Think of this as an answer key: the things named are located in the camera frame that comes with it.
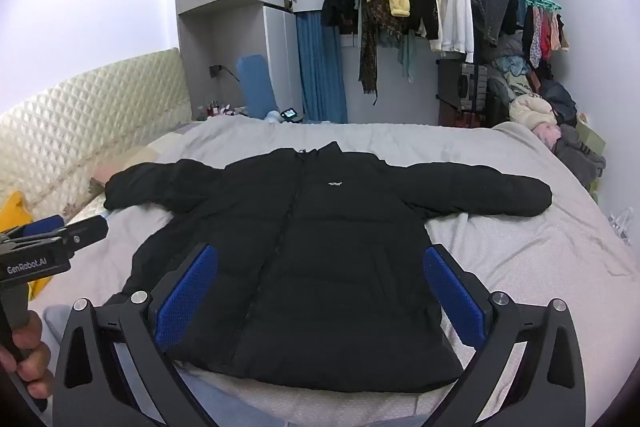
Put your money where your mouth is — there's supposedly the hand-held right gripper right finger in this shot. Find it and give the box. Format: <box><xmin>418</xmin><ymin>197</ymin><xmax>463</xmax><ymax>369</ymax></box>
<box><xmin>422</xmin><ymin>243</ymin><xmax>587</xmax><ymax>427</ymax></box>

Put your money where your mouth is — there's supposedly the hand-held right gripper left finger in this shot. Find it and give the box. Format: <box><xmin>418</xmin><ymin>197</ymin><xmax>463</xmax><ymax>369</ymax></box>
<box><xmin>52</xmin><ymin>243</ymin><xmax>221</xmax><ymax>427</ymax></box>

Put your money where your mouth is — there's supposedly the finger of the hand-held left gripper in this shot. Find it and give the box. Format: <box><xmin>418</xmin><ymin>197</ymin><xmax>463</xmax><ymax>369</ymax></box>
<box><xmin>52</xmin><ymin>216</ymin><xmax>109</xmax><ymax>258</ymax></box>
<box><xmin>20</xmin><ymin>214</ymin><xmax>67</xmax><ymax>239</ymax></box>

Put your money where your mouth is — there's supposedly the black puffer jacket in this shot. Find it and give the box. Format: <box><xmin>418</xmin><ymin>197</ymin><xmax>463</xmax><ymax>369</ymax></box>
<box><xmin>103</xmin><ymin>142</ymin><xmax>553</xmax><ymax>394</ymax></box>

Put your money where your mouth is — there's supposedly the pile of clothes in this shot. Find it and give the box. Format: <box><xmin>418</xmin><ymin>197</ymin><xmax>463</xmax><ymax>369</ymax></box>
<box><xmin>487</xmin><ymin>34</ymin><xmax>608</xmax><ymax>192</ymax></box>

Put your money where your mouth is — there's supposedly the person's left hand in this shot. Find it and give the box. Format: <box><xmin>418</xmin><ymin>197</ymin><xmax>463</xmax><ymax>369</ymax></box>
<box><xmin>0</xmin><ymin>311</ymin><xmax>53</xmax><ymax>403</ymax></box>

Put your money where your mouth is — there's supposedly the yellow cloth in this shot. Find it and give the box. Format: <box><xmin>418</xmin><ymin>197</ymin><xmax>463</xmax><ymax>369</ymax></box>
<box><xmin>0</xmin><ymin>191</ymin><xmax>51</xmax><ymax>303</ymax></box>

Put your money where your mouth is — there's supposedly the grey bedspread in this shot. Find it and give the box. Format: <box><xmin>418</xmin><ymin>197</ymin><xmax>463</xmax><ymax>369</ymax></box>
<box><xmin>42</xmin><ymin>114</ymin><xmax>623</xmax><ymax>427</ymax></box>

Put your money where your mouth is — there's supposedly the pastel checked pillow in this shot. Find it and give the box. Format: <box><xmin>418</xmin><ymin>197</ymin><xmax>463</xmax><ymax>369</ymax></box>
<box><xmin>89</xmin><ymin>134</ymin><xmax>191</xmax><ymax>198</ymax></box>

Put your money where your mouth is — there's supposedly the cream quilted headboard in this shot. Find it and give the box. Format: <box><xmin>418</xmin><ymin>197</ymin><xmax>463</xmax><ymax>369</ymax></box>
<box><xmin>0</xmin><ymin>48</ymin><xmax>193</xmax><ymax>228</ymax></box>

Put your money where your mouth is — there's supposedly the cluster of small bottles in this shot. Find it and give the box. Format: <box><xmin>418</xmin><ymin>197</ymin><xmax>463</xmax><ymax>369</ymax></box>
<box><xmin>197</xmin><ymin>99</ymin><xmax>248</xmax><ymax>118</ymax></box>

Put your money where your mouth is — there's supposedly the clear plastic hanger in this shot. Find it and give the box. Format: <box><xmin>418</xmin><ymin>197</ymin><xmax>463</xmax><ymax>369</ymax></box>
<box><xmin>607</xmin><ymin>209</ymin><xmax>633</xmax><ymax>240</ymax></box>

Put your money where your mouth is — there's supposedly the blue padded board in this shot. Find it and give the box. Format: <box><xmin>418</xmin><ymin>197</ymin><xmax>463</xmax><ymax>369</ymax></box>
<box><xmin>236</xmin><ymin>55</ymin><xmax>281</xmax><ymax>120</ymax></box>

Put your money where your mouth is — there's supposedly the green box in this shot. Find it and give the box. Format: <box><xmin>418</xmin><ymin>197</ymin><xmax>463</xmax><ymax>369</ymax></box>
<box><xmin>575</xmin><ymin>114</ymin><xmax>606</xmax><ymax>148</ymax></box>

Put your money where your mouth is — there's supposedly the mint green garment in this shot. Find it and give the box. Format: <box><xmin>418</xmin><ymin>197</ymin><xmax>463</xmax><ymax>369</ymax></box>
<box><xmin>397</xmin><ymin>32</ymin><xmax>416</xmax><ymax>82</ymax></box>

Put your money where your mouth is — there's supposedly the blue curtain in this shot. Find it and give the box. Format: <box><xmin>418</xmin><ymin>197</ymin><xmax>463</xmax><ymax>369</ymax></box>
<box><xmin>295</xmin><ymin>11</ymin><xmax>348</xmax><ymax>124</ymax></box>

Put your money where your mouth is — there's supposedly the brown patterned scarf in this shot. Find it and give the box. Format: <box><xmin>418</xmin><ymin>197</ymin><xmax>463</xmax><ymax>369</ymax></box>
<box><xmin>357</xmin><ymin>0</ymin><xmax>403</xmax><ymax>96</ymax></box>

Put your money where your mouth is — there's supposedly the hanging socks bunch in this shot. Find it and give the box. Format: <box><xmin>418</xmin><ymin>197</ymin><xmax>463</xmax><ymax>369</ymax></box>
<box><xmin>522</xmin><ymin>4</ymin><xmax>571</xmax><ymax>68</ymax></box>

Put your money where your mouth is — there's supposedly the white hoodie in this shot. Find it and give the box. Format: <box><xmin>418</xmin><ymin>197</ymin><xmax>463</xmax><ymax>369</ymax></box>
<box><xmin>427</xmin><ymin>0</ymin><xmax>475</xmax><ymax>64</ymax></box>

